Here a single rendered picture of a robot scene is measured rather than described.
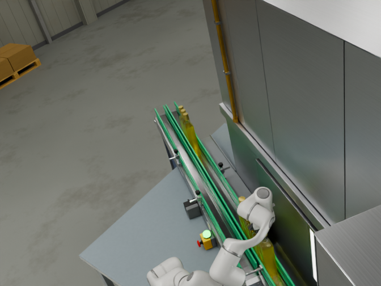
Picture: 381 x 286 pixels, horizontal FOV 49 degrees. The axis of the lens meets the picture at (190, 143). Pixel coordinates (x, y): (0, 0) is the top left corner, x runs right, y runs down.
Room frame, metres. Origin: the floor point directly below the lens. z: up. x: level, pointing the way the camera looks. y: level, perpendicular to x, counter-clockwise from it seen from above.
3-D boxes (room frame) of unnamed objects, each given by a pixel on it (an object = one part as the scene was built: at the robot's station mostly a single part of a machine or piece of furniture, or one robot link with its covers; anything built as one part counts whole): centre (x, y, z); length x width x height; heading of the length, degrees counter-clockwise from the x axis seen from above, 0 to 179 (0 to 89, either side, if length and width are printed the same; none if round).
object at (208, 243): (1.63, 0.05, 0.79); 0.07 x 0.07 x 0.07; 9
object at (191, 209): (1.90, 0.10, 0.79); 0.08 x 0.08 x 0.08; 9
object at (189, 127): (2.42, -0.02, 1.02); 0.06 x 0.06 x 0.28; 9
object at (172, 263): (1.28, 0.25, 1.01); 0.13 x 0.10 x 0.16; 113
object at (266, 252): (1.26, -0.21, 0.99); 0.06 x 0.06 x 0.21; 11
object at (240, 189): (2.02, -0.19, 0.84); 0.95 x 0.09 x 0.11; 9
